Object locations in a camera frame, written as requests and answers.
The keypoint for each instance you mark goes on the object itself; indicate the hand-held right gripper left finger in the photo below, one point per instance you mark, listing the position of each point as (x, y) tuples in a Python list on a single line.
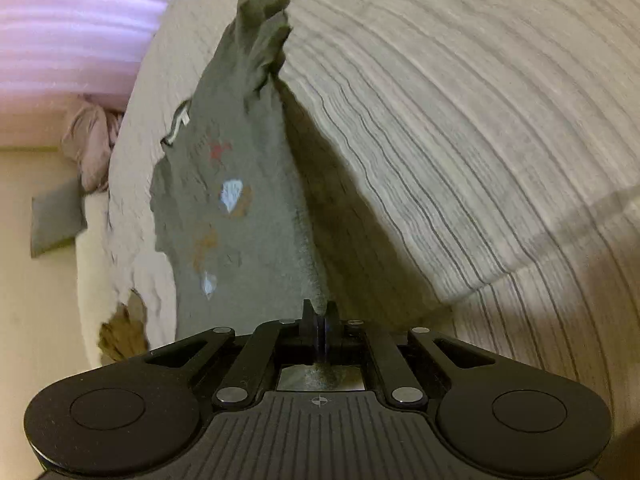
[(311, 330)]

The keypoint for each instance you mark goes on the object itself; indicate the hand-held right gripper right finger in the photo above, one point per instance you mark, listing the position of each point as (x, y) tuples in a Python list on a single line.
[(331, 332)]

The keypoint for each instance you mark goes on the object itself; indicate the grey printed T-shirt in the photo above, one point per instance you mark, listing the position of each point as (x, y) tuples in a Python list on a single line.
[(250, 160)]

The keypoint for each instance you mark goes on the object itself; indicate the brown cloth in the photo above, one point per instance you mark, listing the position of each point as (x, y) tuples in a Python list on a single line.
[(122, 337)]

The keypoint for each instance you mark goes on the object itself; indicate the grey pillow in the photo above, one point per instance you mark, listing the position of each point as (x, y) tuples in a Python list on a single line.
[(55, 222)]

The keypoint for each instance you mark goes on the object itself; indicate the pink bundled cloth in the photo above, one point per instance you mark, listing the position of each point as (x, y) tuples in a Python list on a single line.
[(92, 145)]

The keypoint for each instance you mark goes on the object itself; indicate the pink curtain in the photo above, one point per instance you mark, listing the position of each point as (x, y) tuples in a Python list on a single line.
[(75, 25)]

